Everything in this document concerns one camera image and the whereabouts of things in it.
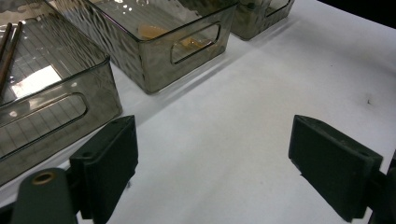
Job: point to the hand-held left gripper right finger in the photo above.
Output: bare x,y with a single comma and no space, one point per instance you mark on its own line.
336,168

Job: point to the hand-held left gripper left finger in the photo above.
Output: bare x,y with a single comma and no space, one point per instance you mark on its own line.
106,168

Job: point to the smoky clear plastic bin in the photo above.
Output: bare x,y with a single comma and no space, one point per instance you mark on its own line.
149,68
252,26
62,124

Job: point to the light wooden spoon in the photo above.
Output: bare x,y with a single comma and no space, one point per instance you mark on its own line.
149,31

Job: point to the dark brown chopstick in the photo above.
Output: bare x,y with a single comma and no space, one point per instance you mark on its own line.
6,39
11,54

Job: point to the white table cover sheet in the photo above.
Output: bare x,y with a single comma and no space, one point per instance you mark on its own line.
249,109

